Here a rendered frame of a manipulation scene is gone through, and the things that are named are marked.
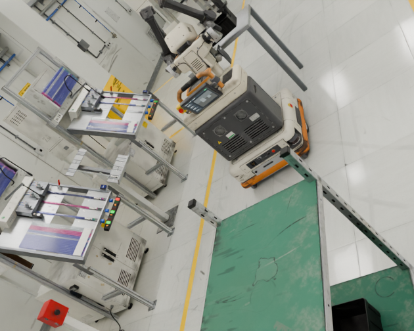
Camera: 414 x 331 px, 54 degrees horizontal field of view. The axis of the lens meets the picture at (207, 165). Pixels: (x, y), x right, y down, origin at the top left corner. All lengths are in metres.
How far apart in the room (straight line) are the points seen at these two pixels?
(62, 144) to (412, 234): 3.45
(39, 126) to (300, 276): 3.70
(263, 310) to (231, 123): 1.95
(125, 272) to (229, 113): 1.76
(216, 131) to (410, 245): 1.52
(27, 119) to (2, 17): 2.25
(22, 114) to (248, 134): 2.43
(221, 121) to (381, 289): 1.68
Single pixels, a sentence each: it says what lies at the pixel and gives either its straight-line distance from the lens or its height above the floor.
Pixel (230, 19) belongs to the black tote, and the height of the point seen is 0.93.
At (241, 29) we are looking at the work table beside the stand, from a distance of 3.50.
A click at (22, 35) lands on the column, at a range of 6.44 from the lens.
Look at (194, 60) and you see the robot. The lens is 3.12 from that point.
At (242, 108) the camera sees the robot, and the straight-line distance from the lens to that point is 2.90.
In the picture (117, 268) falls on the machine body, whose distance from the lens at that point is 3.80.
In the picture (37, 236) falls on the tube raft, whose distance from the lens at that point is 3.48.
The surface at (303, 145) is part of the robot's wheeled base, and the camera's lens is 3.03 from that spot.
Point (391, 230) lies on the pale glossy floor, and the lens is 2.36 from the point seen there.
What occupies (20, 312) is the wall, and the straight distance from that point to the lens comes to 5.15.
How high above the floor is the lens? 1.77
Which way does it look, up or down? 25 degrees down
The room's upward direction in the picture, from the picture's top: 51 degrees counter-clockwise
